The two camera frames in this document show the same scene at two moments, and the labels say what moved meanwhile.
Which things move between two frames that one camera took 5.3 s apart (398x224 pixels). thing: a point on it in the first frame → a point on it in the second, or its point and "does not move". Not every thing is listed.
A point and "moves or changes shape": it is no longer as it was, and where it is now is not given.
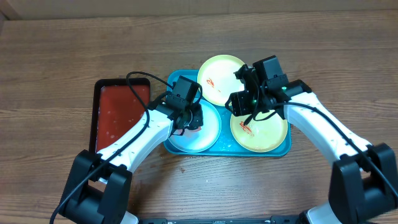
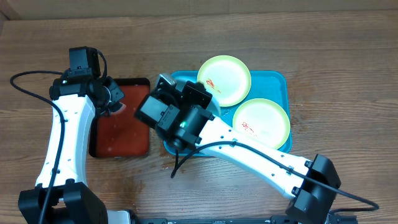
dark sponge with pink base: (195, 130) moves or changes shape
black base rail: (274, 219) does not move
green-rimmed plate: (217, 79) does not move
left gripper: (198, 119) → (111, 85)
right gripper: (240, 102) → (193, 98)
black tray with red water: (116, 109) does not move
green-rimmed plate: (263, 132) does not move
